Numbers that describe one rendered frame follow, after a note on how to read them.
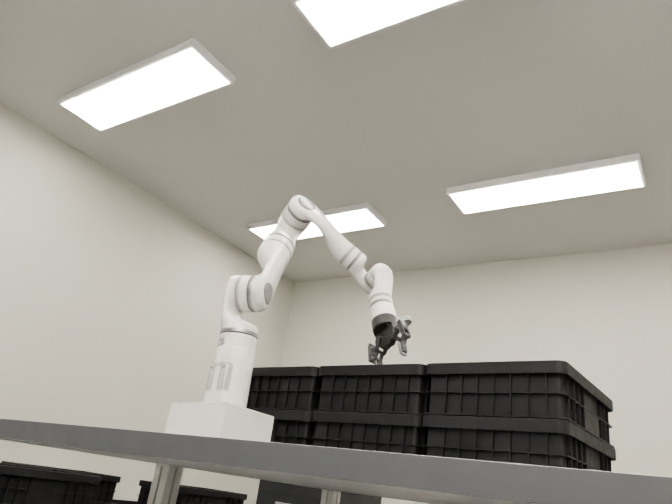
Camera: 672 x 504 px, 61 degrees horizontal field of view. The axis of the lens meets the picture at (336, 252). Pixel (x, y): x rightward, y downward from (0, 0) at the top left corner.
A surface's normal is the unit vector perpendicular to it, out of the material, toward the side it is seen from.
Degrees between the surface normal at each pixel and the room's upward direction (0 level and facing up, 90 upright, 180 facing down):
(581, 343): 90
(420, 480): 90
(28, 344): 90
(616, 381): 90
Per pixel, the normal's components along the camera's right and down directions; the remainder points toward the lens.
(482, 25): -0.13, 0.91
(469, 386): -0.58, -0.39
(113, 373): 0.84, -0.11
